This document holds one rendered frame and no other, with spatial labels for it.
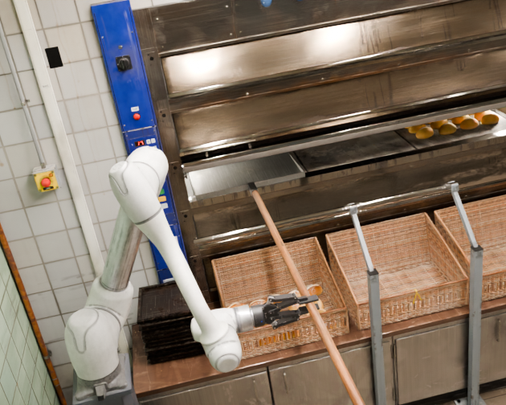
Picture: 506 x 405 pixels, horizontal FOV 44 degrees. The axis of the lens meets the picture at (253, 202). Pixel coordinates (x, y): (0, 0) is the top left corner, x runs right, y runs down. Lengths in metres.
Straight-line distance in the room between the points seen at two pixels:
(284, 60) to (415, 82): 0.66
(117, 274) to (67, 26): 1.08
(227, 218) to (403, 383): 1.18
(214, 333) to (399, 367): 1.40
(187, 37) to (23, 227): 1.17
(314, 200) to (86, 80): 1.24
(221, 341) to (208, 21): 1.43
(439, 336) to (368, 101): 1.16
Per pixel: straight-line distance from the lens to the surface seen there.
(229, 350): 1.98
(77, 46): 2.81
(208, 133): 2.92
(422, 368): 3.25
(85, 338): 2.22
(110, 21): 2.75
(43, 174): 2.91
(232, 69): 2.86
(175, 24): 2.81
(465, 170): 3.44
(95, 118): 2.88
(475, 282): 2.99
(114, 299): 2.34
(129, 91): 2.81
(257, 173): 3.20
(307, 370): 3.02
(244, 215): 3.13
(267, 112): 2.95
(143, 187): 1.93
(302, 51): 2.91
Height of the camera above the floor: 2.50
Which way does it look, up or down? 27 degrees down
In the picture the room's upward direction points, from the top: 9 degrees counter-clockwise
